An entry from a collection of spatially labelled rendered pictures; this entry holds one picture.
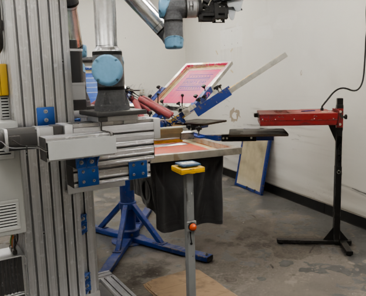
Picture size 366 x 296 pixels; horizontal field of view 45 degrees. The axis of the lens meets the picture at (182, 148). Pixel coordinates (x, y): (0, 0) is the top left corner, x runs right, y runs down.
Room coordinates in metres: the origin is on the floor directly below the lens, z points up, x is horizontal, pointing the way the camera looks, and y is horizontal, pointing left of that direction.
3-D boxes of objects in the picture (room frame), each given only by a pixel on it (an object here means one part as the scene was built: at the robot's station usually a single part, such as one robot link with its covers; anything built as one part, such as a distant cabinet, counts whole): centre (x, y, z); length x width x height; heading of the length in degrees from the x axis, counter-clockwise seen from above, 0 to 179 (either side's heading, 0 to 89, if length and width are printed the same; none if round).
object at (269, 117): (3.51, -0.92, 1.06); 0.61 x 0.46 x 0.12; 83
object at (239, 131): (3.60, -0.17, 0.91); 1.34 x 0.40 x 0.08; 83
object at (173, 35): (1.81, 0.02, 1.56); 0.11 x 0.08 x 0.11; 5
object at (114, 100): (1.90, 0.30, 1.31); 0.15 x 0.15 x 0.10
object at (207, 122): (4.22, 0.08, 0.91); 1.34 x 0.40 x 0.08; 143
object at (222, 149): (2.71, 0.08, 0.97); 0.79 x 0.58 x 0.04; 23
